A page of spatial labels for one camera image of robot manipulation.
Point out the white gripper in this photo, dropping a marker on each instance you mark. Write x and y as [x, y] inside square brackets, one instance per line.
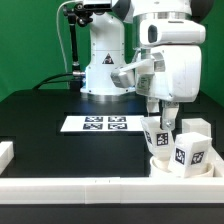
[173, 68]

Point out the white round stool seat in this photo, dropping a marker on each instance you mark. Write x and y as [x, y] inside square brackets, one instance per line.
[159, 169]

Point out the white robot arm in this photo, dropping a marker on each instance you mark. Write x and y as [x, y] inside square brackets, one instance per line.
[115, 35]

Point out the white sheet with tags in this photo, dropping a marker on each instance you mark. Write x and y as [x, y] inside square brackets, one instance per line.
[130, 123]

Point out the white left fence block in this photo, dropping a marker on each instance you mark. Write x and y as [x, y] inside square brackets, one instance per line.
[6, 154]

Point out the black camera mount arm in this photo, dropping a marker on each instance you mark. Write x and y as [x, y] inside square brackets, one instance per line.
[76, 16]

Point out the overhead camera bar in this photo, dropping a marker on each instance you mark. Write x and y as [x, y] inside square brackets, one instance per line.
[97, 4]

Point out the white front fence rail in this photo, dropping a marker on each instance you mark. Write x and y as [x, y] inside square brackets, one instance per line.
[110, 190]

